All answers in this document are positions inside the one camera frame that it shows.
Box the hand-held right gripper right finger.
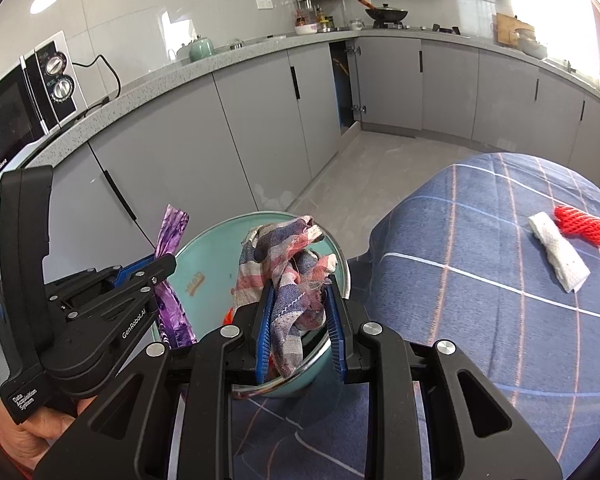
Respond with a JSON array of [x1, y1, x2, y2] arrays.
[[325, 274, 563, 480]]

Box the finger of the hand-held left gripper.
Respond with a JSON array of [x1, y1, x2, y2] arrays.
[[45, 253, 177, 307], [71, 279, 159, 333]]

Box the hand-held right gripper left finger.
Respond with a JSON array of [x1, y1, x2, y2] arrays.
[[34, 280, 277, 480]]

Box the purple plastic wrapper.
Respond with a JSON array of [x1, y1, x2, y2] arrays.
[[152, 204, 197, 350]]

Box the plaid rag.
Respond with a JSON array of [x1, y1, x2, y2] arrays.
[[230, 215, 339, 379]]

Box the teal trash bin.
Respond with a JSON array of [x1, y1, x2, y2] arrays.
[[152, 211, 352, 400]]

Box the person's left hand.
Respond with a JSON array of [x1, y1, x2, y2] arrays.
[[0, 394, 82, 468]]

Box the blue plaid tablecloth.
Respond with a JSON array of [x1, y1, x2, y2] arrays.
[[230, 152, 600, 480]]

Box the black and white microwave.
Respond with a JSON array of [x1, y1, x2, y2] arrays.
[[0, 30, 81, 202]]

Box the grey kitchen base cabinets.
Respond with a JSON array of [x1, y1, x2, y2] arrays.
[[0, 27, 600, 311]]

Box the pale green kettle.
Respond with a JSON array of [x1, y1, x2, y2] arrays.
[[189, 35, 216, 61]]

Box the white paper towel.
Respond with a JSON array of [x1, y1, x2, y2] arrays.
[[527, 211, 592, 294]]

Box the red foam fruit net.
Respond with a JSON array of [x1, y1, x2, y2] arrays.
[[553, 205, 600, 248]]

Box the black wok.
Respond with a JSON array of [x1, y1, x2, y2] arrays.
[[357, 0, 410, 29]]

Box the grey bowl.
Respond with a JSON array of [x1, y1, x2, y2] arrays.
[[515, 27, 549, 59]]

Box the wooden cutting board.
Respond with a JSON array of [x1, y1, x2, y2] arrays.
[[495, 12, 524, 46]]

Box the bright window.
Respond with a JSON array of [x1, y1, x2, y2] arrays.
[[510, 0, 600, 77]]

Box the black power cable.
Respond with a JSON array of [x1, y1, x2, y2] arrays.
[[72, 54, 123, 111]]

